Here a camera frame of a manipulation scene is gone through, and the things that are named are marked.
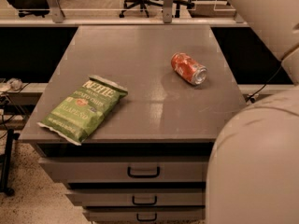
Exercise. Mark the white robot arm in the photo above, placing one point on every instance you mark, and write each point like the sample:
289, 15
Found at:
253, 170

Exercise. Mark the red soda can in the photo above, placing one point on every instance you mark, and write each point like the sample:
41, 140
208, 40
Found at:
188, 68

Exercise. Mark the grey drawer cabinet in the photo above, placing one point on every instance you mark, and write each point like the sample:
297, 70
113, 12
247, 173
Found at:
164, 121

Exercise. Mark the green jalapeno chip bag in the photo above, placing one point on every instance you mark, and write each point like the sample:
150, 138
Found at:
77, 116

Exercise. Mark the black office chair centre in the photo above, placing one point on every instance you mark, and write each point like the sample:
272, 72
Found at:
143, 6

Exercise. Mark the cluttered side shelf left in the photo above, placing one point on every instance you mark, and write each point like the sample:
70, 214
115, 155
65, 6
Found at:
20, 98

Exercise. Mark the black stand leg left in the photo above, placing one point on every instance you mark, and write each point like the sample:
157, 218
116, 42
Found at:
5, 163

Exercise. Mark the top drawer black handle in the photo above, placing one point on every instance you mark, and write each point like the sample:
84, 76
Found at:
142, 173

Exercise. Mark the drawer black handle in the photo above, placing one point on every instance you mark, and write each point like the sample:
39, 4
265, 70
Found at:
146, 217
142, 173
140, 201

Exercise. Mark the middle drawer black handle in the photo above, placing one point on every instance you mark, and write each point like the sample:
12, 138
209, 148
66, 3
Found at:
140, 201

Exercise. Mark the bottom drawer black handle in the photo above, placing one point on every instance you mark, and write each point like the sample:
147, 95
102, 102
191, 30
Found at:
146, 217

